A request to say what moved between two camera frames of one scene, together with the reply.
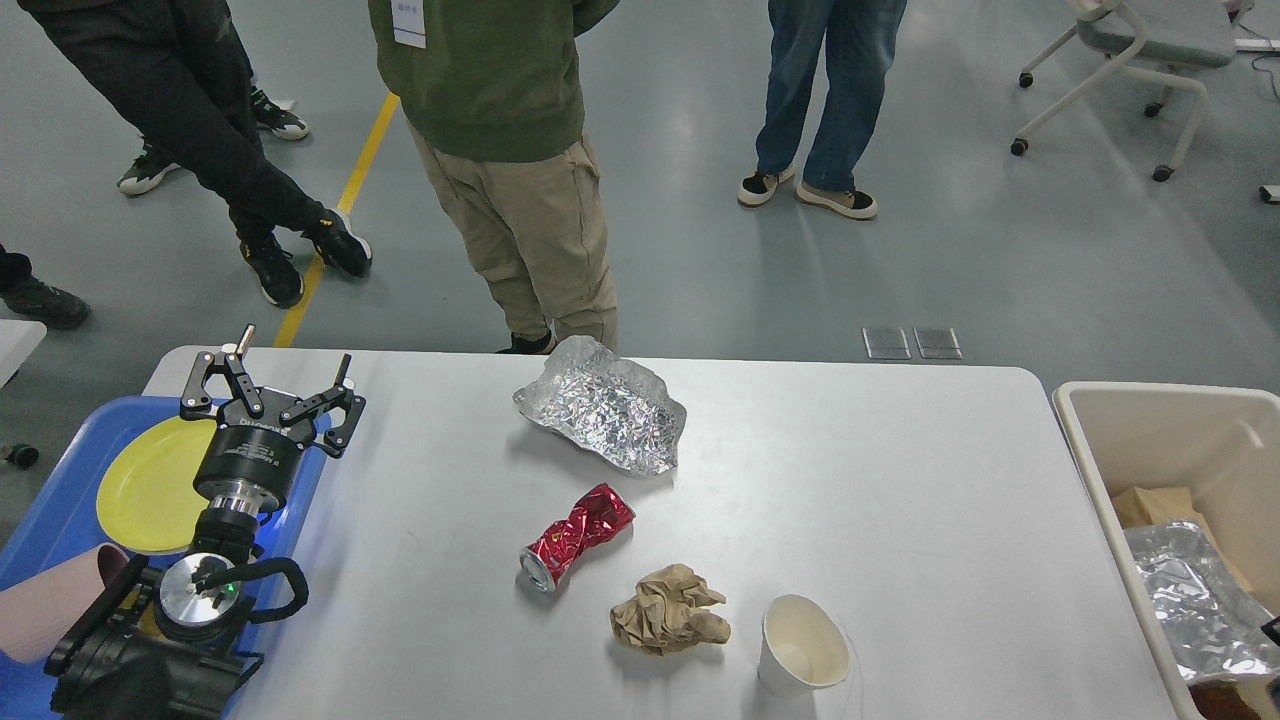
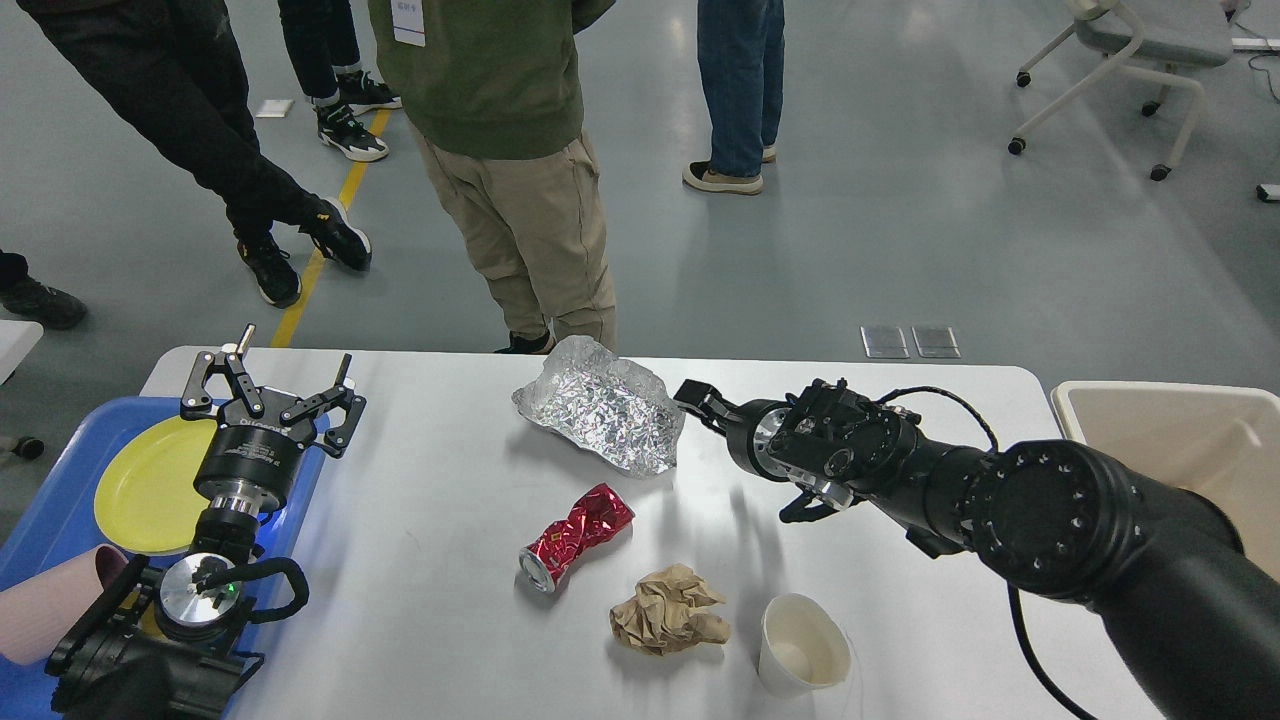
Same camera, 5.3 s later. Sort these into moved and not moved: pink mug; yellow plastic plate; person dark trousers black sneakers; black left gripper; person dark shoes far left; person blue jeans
Moved: person dark trousers black sneakers; person blue jeans
Not moved: person dark shoes far left; pink mug; yellow plastic plate; black left gripper
